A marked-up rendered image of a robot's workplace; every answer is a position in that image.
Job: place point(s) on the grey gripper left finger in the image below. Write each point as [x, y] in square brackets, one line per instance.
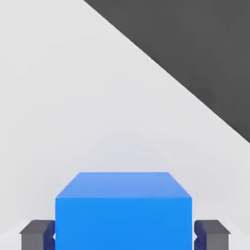
[33, 237]

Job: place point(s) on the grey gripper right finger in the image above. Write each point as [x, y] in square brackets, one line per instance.
[213, 237]

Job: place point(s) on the small blue cube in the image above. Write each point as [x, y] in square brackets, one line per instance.
[123, 214]

